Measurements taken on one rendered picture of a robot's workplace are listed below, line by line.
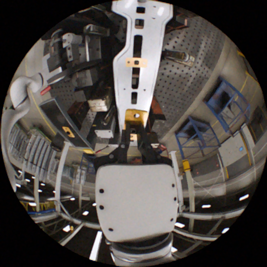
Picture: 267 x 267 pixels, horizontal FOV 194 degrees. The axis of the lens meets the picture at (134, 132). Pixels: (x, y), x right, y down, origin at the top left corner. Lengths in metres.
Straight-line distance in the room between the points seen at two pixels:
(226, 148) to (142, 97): 7.86
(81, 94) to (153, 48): 0.32
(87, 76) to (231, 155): 8.06
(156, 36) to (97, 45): 0.23
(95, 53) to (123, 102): 0.28
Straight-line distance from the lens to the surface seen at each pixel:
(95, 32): 0.32
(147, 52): 0.36
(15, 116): 0.50
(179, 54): 0.31
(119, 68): 0.36
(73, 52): 0.25
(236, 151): 7.85
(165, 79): 0.72
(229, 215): 3.69
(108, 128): 0.43
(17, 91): 0.55
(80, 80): 0.33
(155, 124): 0.51
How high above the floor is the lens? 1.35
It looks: 35 degrees down
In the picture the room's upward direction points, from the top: 178 degrees clockwise
